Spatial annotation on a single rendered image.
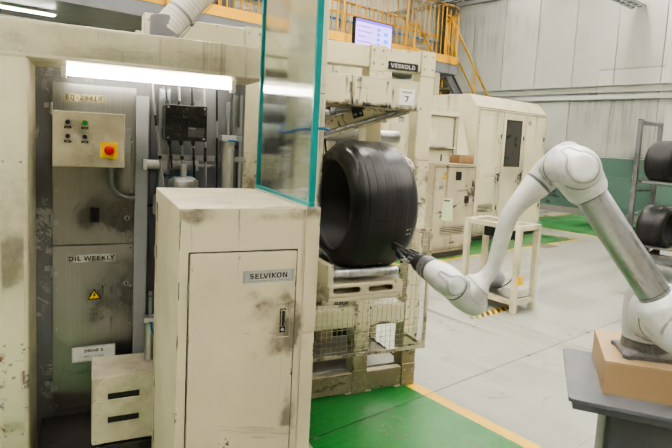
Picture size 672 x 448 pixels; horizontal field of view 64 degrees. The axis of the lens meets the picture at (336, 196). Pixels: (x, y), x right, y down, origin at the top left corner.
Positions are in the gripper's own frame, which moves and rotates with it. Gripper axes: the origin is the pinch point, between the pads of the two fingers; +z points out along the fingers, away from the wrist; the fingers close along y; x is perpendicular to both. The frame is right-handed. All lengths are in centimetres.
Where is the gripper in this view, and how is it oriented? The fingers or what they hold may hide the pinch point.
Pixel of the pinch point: (397, 248)
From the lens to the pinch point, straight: 226.2
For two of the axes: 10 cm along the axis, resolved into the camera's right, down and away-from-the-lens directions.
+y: -9.1, 0.0, -4.2
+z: -4.0, -2.4, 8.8
